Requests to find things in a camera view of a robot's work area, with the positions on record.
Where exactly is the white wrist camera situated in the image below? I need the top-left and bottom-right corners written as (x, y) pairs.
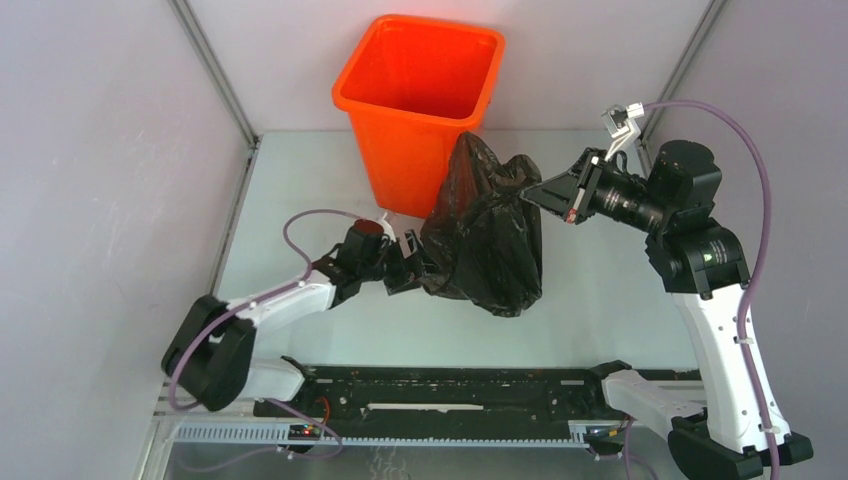
top-left (375, 210), bottom-right (397, 243)
top-left (601, 102), bottom-right (645, 161)

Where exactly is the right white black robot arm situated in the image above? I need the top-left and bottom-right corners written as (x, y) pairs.
top-left (521, 140), bottom-right (814, 479)

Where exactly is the black plastic trash bag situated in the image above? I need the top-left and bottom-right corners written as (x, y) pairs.
top-left (420, 132), bottom-right (543, 318)

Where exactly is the small circuit board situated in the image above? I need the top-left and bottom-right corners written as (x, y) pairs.
top-left (287, 425), bottom-right (322, 441)

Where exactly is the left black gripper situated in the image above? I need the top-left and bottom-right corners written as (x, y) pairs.
top-left (359, 230), bottom-right (444, 296)

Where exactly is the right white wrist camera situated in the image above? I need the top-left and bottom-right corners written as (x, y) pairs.
top-left (601, 102), bottom-right (645, 161)

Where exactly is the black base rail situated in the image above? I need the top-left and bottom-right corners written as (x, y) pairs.
top-left (254, 362), bottom-right (704, 444)

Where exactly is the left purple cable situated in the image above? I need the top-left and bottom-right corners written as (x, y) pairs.
top-left (166, 209), bottom-right (367, 473)

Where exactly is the orange plastic trash bin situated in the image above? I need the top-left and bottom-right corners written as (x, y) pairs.
top-left (332, 14), bottom-right (506, 218)

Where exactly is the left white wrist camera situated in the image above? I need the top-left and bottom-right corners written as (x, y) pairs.
top-left (375, 210), bottom-right (397, 243)

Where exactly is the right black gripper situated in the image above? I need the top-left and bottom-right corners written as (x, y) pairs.
top-left (521, 146), bottom-right (671, 234)

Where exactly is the white slotted cable duct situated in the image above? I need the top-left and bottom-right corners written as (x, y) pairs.
top-left (173, 422), bottom-right (623, 449)

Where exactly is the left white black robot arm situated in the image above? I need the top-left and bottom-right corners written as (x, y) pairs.
top-left (161, 219), bottom-right (437, 417)

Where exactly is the left aluminium frame post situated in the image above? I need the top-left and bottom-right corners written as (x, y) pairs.
top-left (167, 0), bottom-right (259, 149)

